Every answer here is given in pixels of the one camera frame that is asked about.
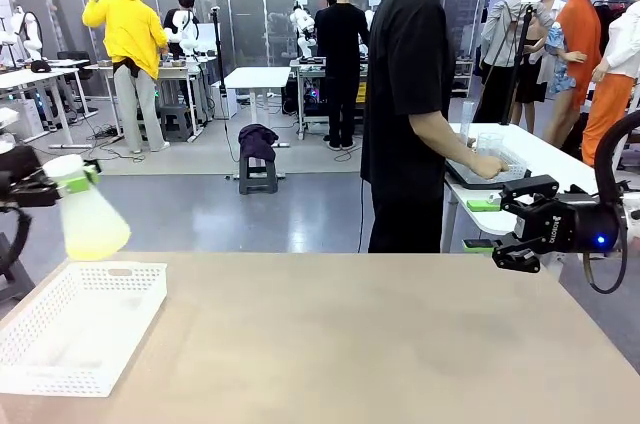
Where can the person in yellow hoodie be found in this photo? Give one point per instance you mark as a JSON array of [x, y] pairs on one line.
[[130, 29]]

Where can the person in black white top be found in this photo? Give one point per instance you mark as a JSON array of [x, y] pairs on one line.
[[185, 1]]

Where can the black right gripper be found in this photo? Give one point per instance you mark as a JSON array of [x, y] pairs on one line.
[[575, 226]]

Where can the mannequin in orange jacket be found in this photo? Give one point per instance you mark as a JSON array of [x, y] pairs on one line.
[[582, 34]]

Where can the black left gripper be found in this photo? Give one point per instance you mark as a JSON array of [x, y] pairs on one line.
[[25, 179]]

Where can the translucent plastic conical flask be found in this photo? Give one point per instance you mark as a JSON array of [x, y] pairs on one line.
[[95, 229]]

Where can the black tripod stand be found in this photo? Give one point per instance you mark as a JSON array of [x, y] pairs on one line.
[[515, 74]]

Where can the person's right hand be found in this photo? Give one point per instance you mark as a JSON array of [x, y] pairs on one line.
[[490, 169]]

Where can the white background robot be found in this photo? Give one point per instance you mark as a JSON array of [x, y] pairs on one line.
[[30, 29], [302, 21], [187, 36]]

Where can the mannequin in orange trousers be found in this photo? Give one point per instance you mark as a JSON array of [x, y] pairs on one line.
[[607, 109]]

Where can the person in all black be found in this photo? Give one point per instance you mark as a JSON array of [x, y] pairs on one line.
[[340, 44]]

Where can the brown topped white desk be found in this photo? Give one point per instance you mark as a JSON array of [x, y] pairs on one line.
[[190, 75]]

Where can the long white desk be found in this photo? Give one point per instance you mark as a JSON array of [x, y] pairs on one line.
[[30, 75]]

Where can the person in black T-shirt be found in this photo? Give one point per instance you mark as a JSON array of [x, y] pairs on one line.
[[400, 94]]

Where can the grey metal workbench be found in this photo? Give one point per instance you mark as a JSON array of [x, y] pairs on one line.
[[300, 74]]

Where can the clear plastic beaker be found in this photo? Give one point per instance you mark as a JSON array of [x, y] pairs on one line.
[[490, 144]]

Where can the figure in blue floral dress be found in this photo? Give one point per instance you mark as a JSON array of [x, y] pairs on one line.
[[557, 41]]

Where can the white drawer cabinet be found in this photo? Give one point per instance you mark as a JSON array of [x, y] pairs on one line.
[[25, 119]]

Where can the black pole stand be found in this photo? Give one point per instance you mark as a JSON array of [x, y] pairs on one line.
[[218, 69]]

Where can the grey step stool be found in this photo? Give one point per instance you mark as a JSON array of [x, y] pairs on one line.
[[177, 119], [257, 184]]

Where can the white computer case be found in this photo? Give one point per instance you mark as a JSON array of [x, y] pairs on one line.
[[227, 101]]

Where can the dark purple cloth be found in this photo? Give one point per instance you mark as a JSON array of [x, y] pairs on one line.
[[257, 141]]

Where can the black plastic tray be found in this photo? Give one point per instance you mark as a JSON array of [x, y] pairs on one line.
[[457, 171]]

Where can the white side table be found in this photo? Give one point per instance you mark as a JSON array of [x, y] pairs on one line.
[[550, 144]]

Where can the white standing desk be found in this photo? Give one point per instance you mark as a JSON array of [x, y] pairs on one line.
[[257, 76]]

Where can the mannequin in grey shirt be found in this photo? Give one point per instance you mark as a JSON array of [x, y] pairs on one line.
[[505, 29]]

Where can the yellow plastic crate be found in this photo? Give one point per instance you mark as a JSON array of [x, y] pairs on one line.
[[362, 94]]

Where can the black cap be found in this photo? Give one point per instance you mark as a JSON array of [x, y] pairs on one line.
[[41, 66]]

